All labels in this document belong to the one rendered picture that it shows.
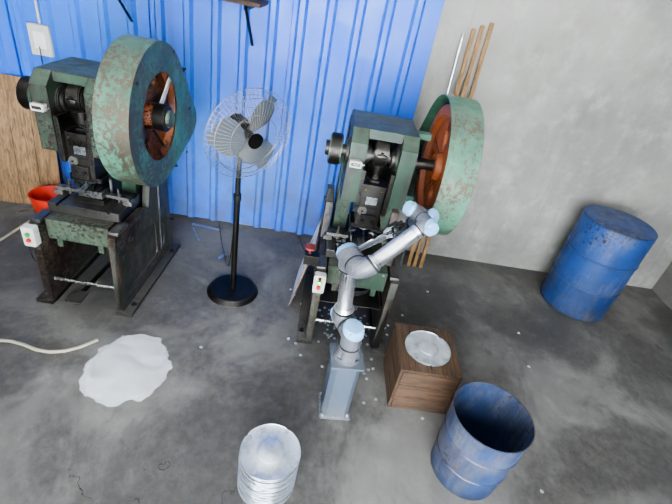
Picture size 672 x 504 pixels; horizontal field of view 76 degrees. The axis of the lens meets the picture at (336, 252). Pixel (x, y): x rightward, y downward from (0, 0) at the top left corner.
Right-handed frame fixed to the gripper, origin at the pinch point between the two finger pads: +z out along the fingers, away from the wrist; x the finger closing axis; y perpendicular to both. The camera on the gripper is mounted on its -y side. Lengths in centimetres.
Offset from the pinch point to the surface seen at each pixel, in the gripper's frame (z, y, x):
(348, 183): 16.0, -7.5, -35.7
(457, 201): -36.8, -20.6, -0.4
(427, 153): -3, -72, -34
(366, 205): 20.4, -19.8, -19.4
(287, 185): 142, -79, -68
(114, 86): 49, 84, -124
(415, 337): 26, -16, 70
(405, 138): -19, -29, -45
